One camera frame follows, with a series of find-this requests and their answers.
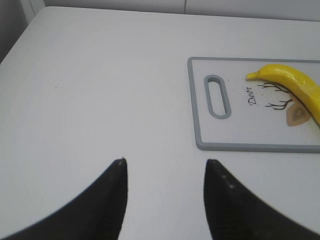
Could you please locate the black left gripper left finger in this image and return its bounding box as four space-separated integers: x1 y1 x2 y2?
7 158 128 240

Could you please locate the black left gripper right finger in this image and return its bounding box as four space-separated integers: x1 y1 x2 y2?
203 159 320 240

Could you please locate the yellow plastic banana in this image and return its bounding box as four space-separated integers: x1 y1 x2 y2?
246 64 320 123

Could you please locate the white grey-rimmed cutting board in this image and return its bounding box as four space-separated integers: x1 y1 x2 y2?
187 56 320 153

